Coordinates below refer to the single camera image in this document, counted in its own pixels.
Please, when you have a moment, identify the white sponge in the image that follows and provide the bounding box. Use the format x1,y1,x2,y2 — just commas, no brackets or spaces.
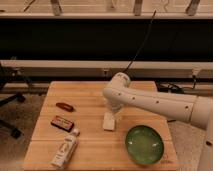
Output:
103,112,115,131

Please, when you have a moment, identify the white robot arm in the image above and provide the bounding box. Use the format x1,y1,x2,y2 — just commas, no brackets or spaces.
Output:
103,72,213,171

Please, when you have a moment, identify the green ceramic bowl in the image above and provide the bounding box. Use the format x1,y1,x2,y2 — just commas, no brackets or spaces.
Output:
125,125,164,166

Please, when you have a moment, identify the small brown oblong object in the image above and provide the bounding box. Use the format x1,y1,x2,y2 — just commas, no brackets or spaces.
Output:
56,103,74,112

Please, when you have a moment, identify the dark rectangular box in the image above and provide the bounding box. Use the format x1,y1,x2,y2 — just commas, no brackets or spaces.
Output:
51,116,74,132

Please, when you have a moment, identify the white lotion tube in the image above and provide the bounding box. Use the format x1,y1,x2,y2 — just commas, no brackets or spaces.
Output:
51,128,80,169

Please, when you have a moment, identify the black floor cable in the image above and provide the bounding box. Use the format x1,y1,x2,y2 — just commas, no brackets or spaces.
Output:
156,75,198,94

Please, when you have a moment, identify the black hanging cable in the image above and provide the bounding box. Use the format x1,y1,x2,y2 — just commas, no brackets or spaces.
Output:
119,9,157,77

